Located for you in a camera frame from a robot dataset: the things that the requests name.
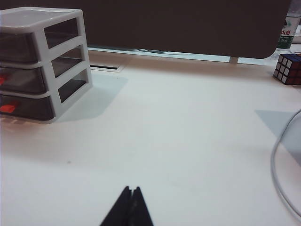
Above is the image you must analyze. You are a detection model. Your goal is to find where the smoky drawer without napkins, uppermost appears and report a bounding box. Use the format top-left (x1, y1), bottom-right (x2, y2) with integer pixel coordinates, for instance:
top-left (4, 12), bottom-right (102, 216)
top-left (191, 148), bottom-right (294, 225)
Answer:
top-left (0, 32), bottom-right (39, 64)

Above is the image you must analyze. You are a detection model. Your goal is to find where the black Rubik's cube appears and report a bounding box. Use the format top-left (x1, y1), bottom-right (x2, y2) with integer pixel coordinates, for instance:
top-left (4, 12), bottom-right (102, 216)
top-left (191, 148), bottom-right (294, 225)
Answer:
top-left (273, 53), bottom-right (301, 85)

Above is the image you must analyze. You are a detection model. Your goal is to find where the white cable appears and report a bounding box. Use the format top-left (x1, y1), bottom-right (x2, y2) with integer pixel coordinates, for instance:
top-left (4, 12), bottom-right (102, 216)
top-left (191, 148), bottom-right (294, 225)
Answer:
top-left (270, 108), bottom-right (301, 221)

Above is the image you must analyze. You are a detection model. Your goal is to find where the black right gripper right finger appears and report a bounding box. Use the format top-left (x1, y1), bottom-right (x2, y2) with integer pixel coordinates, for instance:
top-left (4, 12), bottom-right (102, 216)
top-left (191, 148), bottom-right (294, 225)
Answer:
top-left (132, 186), bottom-right (155, 226)

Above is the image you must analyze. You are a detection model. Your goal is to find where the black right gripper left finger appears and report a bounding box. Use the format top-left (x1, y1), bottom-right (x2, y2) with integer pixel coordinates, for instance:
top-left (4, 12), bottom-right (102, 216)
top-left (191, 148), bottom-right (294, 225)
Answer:
top-left (100, 186), bottom-right (134, 226)

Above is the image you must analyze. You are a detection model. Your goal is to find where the brown desk partition panel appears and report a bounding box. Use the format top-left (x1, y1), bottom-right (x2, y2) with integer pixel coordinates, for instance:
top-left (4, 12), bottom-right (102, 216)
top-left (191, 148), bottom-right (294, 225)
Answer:
top-left (0, 0), bottom-right (291, 59)

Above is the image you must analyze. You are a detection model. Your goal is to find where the smoky drawer lowest tier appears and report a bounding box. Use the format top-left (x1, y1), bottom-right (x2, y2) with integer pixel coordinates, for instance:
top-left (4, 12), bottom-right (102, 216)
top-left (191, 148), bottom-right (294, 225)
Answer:
top-left (0, 94), bottom-right (54, 121)

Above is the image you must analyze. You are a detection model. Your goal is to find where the white plastic drawer cabinet frame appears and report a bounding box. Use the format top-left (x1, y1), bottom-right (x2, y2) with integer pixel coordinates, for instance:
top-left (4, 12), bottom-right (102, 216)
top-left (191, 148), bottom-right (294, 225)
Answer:
top-left (0, 6), bottom-right (93, 125)

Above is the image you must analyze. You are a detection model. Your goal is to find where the clear water bottle green label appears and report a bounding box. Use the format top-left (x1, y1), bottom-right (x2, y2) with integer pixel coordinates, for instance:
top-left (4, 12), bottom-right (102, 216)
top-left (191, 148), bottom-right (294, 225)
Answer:
top-left (277, 0), bottom-right (300, 49)

